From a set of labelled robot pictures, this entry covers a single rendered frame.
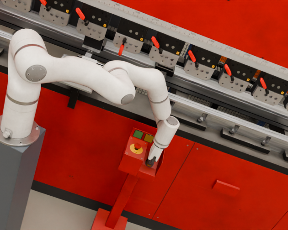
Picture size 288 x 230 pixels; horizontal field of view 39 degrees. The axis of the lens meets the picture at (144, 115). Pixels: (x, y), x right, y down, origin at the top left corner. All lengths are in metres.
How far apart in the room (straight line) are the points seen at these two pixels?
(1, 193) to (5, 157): 0.22
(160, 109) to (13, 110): 0.64
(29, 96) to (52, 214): 1.33
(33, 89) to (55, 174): 1.20
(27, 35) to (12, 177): 0.60
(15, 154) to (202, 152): 1.12
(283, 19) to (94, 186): 1.49
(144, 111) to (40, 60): 0.99
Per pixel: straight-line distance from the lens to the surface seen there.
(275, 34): 2.11
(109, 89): 1.58
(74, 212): 2.77
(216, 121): 2.36
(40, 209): 2.74
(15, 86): 1.54
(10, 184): 1.79
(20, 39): 1.49
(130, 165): 2.14
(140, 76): 1.69
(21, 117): 1.59
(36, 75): 1.41
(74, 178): 2.64
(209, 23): 2.06
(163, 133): 1.97
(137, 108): 2.26
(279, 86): 2.25
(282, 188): 2.57
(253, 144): 2.41
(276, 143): 2.49
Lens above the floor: 2.16
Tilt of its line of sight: 35 degrees down
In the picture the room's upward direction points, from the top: 24 degrees clockwise
